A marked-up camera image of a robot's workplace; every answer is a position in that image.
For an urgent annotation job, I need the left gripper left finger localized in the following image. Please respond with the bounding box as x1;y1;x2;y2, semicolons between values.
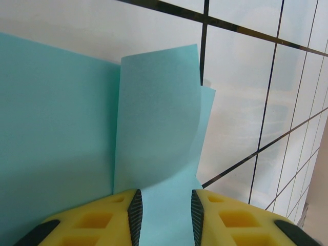
19;189;143;246

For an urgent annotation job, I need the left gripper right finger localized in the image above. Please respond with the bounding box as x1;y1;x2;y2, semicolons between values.
191;189;321;246

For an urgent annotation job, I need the teal paper sheet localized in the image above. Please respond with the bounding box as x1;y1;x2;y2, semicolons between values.
0;32;217;246

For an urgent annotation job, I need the aluminium side rail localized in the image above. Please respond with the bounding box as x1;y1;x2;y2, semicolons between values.
294;201;312;231

